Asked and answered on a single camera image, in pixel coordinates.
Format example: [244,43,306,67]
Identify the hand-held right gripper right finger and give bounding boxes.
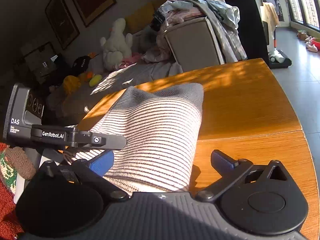
[196,149,288,202]

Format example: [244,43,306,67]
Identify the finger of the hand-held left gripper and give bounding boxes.
[31,124,127,151]

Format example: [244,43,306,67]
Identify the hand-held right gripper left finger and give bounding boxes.
[40,150,129,202]

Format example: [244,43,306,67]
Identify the striped knit garment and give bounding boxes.
[64,82,205,196]

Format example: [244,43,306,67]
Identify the person's left forearm red sleeve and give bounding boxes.
[0,180,25,240]

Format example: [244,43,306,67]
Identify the crumpled grey clothes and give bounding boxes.
[142,45,176,63]

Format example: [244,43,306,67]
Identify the pile of clothes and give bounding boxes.
[150,0,248,63]

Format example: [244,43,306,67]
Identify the person's left hand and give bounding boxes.
[0,142,37,194]

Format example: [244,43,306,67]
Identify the dark shelf with boxes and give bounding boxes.
[20,42,66,81]

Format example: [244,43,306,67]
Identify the small yellow plush toy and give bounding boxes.
[89,74,103,87]

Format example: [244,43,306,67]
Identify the orange toy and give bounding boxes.
[79,71,94,82]

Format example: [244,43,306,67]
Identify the black cap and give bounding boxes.
[72,55,92,77]

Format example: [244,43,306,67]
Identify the pink cloth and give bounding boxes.
[119,54,140,68]

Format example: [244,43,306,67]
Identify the white plush toy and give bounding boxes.
[100,17,133,71]

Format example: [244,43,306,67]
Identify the white upright vacuum cleaner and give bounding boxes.
[261,2,292,69]

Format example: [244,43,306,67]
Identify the grey sofa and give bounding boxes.
[45,16,225,120]

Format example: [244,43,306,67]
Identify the yellow sofa cushion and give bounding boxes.
[125,3,155,34]

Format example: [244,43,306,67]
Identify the pink slippers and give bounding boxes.
[305,36,319,53]

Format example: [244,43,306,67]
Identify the dark curtain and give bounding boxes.
[215,0,269,62]

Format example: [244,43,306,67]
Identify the cream towel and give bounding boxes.
[262,2,280,27]

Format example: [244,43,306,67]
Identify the black framed window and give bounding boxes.
[282,0,320,32]

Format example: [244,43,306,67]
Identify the framed wall picture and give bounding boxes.
[64,0,117,27]
[45,0,80,50]

